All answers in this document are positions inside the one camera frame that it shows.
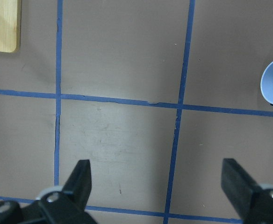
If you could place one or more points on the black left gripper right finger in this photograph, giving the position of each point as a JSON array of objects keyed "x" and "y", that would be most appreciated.
[{"x": 253, "y": 202}]

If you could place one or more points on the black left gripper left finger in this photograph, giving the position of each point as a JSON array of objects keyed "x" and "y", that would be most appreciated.
[{"x": 65, "y": 206}]

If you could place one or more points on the wooden mug stand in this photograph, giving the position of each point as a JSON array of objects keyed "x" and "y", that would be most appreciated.
[{"x": 10, "y": 25}]

